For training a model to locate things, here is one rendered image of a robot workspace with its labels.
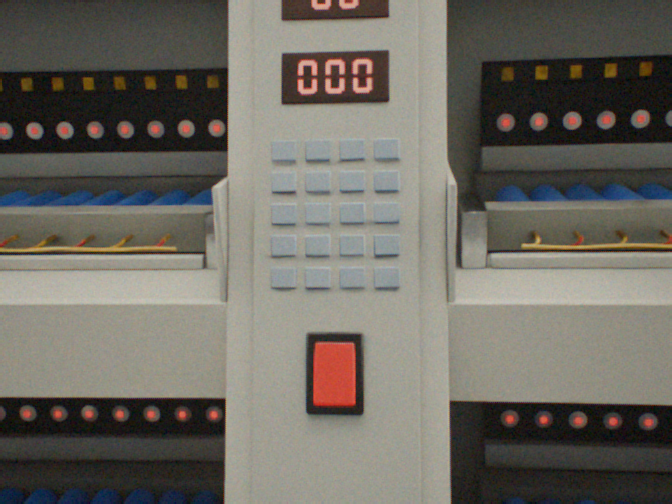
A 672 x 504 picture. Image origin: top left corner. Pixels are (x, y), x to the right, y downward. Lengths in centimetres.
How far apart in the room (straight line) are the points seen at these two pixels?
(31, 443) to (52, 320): 21
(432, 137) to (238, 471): 16
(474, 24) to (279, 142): 26
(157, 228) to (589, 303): 22
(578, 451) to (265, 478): 24
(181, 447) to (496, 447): 20
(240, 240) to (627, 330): 17
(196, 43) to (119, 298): 27
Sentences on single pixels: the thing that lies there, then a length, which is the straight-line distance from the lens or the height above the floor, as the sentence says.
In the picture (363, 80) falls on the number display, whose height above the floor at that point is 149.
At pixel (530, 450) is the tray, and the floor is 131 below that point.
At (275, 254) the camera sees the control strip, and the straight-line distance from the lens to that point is 32.
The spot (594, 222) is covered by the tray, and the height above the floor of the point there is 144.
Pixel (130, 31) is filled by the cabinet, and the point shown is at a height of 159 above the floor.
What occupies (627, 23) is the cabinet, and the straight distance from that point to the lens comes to 58.
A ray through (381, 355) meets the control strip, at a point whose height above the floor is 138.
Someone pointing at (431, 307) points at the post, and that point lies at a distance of 33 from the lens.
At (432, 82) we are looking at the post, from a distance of 34.
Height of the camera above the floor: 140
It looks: 3 degrees up
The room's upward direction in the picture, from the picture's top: straight up
